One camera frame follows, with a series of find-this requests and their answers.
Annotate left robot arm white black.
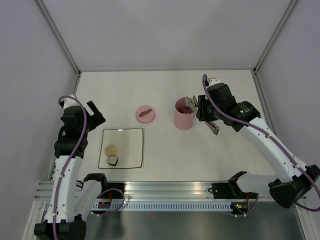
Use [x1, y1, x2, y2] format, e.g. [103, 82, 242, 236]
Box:
[34, 96, 109, 240]

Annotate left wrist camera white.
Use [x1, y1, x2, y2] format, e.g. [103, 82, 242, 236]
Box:
[58, 94, 78, 110]

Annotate right aluminium frame post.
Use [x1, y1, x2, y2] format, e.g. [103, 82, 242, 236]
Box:
[251, 0, 300, 75]

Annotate white slotted cable duct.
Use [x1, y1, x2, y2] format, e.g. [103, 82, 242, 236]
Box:
[89, 201, 232, 212]

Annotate aluminium frame post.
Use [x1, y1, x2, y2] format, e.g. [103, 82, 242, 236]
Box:
[34, 0, 81, 76]
[251, 0, 300, 75]

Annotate left aluminium frame post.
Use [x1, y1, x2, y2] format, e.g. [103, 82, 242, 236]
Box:
[34, 0, 81, 76]

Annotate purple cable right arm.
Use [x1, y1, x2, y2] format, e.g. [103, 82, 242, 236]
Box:
[201, 73, 320, 212]

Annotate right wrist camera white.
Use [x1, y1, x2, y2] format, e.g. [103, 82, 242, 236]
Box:
[206, 77, 222, 88]

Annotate pink lid with brown strap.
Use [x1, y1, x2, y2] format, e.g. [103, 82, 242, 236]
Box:
[135, 105, 156, 124]

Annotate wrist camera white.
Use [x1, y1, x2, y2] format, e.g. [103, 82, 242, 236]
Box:
[206, 77, 222, 88]
[58, 94, 78, 110]

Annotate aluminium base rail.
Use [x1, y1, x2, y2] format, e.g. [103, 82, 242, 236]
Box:
[34, 180, 276, 201]

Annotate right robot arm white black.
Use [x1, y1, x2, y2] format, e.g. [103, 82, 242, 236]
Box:
[196, 79, 320, 209]

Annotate round beige bun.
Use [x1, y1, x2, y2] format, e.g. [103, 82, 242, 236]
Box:
[104, 145, 118, 157]

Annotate sushi roll white top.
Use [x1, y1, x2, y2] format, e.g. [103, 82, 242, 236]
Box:
[107, 155, 119, 167]

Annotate pink cylindrical lunch box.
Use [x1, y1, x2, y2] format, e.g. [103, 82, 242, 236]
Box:
[173, 97, 196, 130]

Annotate white square plate black rim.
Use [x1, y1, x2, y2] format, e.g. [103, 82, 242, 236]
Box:
[98, 128, 144, 170]

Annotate steel food tongs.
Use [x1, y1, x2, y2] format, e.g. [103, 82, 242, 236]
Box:
[184, 96, 220, 136]

